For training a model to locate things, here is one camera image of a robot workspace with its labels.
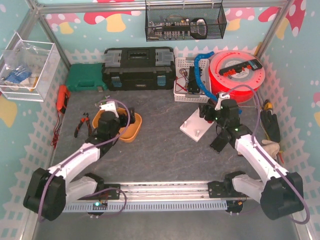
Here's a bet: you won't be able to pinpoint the white peg board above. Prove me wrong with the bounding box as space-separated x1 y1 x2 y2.
179 108 213 142

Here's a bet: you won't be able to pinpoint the black aluminium extrusion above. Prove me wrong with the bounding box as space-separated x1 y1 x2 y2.
210 127 234 153

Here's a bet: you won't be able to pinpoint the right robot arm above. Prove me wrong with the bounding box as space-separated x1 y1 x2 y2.
198 95 306 220

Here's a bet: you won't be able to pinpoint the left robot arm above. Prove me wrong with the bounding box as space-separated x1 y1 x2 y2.
23 99 136 221

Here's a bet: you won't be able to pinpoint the yellow plastic tray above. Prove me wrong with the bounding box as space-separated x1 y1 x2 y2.
92 107 142 143

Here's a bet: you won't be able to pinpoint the green pipe fitting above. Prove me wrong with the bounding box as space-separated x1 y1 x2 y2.
95 95 110 108

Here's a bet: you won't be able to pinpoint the black plate assembly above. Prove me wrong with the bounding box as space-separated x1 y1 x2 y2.
187 66 200 94

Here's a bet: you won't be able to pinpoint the white perforated basket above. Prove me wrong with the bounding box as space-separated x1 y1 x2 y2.
173 57 209 103

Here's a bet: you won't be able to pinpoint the black rubber glove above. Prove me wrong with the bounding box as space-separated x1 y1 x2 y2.
260 110 281 143

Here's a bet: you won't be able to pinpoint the green tool case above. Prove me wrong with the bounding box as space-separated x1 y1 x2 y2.
65 63 108 92

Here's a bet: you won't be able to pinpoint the orange multimeter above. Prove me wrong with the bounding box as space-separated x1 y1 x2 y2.
56 85 71 114

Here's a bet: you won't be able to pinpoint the black toolbox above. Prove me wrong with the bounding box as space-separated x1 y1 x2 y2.
101 46 177 91

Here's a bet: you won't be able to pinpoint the black power strip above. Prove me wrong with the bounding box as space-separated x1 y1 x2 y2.
218 59 263 77

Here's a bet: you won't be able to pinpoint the beige work glove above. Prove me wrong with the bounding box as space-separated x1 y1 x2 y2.
261 139 280 160

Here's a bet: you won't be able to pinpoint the clear acrylic box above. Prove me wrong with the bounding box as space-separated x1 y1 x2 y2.
0 32 61 102

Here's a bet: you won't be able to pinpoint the orange handled pliers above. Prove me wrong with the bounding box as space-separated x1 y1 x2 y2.
73 112 92 138

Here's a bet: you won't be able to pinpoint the blue corrugated hose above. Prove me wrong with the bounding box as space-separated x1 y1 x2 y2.
193 51 243 115

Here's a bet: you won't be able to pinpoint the black wire mesh basket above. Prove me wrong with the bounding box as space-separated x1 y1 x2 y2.
145 3 227 42

